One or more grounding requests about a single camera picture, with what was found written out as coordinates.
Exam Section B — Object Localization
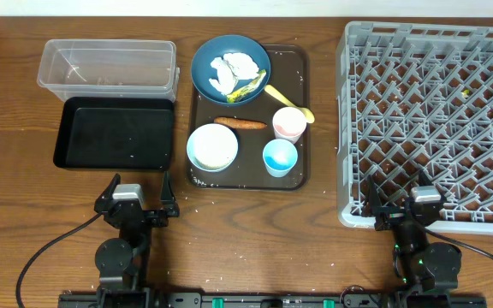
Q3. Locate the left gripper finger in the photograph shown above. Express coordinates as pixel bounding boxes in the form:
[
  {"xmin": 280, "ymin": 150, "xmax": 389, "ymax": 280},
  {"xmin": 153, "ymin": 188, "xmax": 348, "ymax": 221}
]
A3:
[
  {"xmin": 160, "ymin": 171, "xmax": 175, "ymax": 206},
  {"xmin": 96, "ymin": 174, "xmax": 121, "ymax": 205}
]

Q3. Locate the light blue bowl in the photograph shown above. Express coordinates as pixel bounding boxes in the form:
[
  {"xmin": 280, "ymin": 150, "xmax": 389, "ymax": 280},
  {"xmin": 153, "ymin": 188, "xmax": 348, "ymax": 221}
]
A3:
[{"xmin": 186, "ymin": 122, "xmax": 240, "ymax": 174}]

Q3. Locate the light blue plastic cup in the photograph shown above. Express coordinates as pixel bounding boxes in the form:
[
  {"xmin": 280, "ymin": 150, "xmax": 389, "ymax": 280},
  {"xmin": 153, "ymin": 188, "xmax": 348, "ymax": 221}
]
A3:
[{"xmin": 262, "ymin": 139, "xmax": 298, "ymax": 178}]

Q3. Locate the yellow plastic spoon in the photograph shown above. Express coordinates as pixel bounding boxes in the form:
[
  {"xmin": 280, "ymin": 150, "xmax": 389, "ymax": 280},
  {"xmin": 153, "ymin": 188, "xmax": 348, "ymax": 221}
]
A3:
[{"xmin": 264, "ymin": 85, "xmax": 315, "ymax": 124}]

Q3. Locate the pink plastic cup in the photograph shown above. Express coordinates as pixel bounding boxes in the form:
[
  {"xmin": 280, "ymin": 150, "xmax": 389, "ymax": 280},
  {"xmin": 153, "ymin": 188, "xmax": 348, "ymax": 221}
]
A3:
[{"xmin": 272, "ymin": 107, "xmax": 307, "ymax": 144}]

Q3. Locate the yellow snack wrapper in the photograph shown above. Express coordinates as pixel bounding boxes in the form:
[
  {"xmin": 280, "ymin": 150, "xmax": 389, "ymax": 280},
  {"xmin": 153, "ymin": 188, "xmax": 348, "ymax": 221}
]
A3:
[{"xmin": 226, "ymin": 69, "xmax": 267, "ymax": 104}]

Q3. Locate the dark blue plate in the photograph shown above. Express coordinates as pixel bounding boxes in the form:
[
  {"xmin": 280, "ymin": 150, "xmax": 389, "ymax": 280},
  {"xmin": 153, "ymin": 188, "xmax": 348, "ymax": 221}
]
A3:
[{"xmin": 191, "ymin": 35, "xmax": 271, "ymax": 106}]

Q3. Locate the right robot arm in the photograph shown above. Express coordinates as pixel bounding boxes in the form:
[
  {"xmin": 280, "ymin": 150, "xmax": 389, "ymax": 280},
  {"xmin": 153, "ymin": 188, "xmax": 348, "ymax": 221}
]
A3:
[{"xmin": 364, "ymin": 173, "xmax": 461, "ymax": 307}]

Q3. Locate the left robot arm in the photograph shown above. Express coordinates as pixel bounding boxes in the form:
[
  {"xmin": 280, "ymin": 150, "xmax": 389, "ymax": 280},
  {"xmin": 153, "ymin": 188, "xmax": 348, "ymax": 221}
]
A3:
[{"xmin": 91, "ymin": 172, "xmax": 180, "ymax": 308}]

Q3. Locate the black rectangular waste tray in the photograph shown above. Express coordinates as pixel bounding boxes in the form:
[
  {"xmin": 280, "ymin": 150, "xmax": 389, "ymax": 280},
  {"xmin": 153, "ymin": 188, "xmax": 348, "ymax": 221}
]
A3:
[{"xmin": 53, "ymin": 97, "xmax": 174, "ymax": 171}]

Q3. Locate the grey dishwasher rack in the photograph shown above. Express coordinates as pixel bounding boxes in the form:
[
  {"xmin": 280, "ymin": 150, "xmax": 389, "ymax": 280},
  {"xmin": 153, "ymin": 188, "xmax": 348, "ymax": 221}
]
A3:
[{"xmin": 336, "ymin": 21, "xmax": 493, "ymax": 235}]

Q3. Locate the clear plastic waste bin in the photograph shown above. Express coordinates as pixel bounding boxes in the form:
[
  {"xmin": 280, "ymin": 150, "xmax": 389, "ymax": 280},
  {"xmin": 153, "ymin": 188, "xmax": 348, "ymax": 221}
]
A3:
[{"xmin": 37, "ymin": 39, "xmax": 180, "ymax": 102}]

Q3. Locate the orange carrot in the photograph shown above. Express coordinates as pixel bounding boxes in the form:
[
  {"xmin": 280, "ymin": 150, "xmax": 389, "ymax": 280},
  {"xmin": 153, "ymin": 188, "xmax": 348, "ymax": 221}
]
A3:
[{"xmin": 214, "ymin": 117, "xmax": 267, "ymax": 130}]

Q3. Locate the brown serving tray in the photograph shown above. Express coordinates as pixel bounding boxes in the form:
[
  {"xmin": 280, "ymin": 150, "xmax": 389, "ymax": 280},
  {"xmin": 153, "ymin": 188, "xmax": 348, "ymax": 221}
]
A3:
[{"xmin": 186, "ymin": 44, "xmax": 311, "ymax": 191}]

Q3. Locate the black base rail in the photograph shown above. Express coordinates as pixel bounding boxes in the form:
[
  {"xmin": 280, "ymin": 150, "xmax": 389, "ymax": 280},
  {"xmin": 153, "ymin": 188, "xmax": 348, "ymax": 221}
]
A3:
[{"xmin": 56, "ymin": 290, "xmax": 489, "ymax": 308}]

